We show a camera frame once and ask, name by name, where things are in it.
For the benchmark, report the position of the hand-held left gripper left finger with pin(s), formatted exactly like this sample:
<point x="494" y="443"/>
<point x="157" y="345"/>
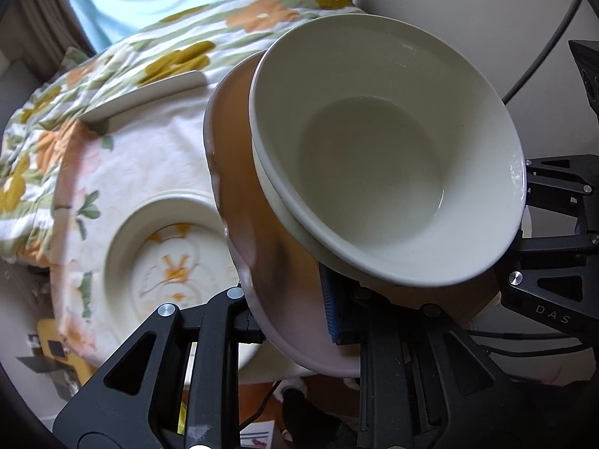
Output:
<point x="234" y="308"/>

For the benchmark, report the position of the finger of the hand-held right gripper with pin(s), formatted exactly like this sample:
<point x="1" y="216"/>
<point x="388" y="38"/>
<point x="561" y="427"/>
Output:
<point x="552" y="290"/>
<point x="561" y="182"/>

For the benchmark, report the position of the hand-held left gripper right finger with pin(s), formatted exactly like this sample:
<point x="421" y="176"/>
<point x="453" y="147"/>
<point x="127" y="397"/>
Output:
<point x="329" y="304"/>

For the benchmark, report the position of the plain white bowl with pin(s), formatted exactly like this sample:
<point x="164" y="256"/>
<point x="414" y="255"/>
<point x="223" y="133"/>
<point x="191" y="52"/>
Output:
<point x="374" y="149"/>

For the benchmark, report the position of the deep plate with floral print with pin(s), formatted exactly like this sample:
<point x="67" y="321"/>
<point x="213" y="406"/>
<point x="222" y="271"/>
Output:
<point x="140" y="252"/>

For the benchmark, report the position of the yellow box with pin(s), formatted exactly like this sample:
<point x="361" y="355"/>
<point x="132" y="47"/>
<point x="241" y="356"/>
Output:
<point x="47" y="329"/>

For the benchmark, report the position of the floral blanket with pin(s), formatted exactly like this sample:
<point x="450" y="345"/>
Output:
<point x="140" y="46"/>

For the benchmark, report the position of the brown curtain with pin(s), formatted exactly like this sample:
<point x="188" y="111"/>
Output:
<point x="75" y="18"/>

